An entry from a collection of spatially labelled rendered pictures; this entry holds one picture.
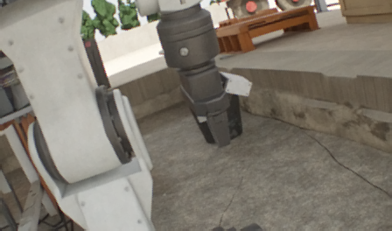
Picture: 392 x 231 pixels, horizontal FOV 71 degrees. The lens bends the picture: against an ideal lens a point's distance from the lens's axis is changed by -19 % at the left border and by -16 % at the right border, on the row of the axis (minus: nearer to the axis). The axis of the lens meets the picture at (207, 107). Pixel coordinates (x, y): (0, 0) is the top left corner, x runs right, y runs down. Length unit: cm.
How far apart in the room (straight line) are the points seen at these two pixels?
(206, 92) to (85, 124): 19
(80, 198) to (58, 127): 14
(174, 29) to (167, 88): 308
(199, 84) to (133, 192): 21
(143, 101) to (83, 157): 300
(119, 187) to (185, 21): 29
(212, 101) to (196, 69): 5
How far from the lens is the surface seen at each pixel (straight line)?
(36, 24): 49
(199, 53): 48
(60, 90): 50
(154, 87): 351
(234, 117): 202
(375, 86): 143
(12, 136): 185
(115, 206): 55
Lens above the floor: 72
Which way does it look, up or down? 14 degrees down
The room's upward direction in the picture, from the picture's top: 18 degrees counter-clockwise
